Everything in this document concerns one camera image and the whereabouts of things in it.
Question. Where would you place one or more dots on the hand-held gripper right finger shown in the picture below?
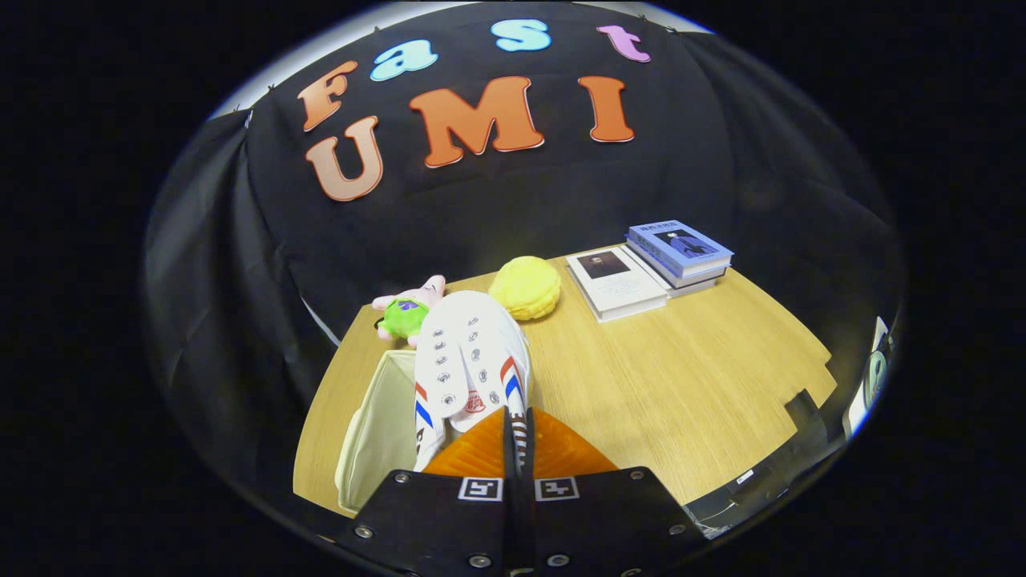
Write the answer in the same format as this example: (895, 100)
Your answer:
(609, 517)

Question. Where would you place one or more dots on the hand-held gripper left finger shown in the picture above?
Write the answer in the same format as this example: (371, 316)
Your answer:
(433, 517)

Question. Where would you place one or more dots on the beige fabric storage box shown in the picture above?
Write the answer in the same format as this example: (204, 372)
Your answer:
(377, 433)

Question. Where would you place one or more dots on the white canvas shoe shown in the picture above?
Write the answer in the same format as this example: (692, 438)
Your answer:
(465, 336)

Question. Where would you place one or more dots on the pink starfish plush toy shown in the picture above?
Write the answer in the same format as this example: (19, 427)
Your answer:
(405, 314)

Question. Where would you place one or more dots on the black tape patch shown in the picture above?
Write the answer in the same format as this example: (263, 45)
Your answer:
(805, 413)

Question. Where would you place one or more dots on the white book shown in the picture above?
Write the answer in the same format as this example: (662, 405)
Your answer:
(621, 288)

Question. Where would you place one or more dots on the yellow round plush toy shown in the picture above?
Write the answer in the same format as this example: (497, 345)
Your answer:
(525, 287)

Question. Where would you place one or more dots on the blue book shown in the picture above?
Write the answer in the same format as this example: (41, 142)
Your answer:
(681, 244)

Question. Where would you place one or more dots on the white flat object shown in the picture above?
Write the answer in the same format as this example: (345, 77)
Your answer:
(872, 377)

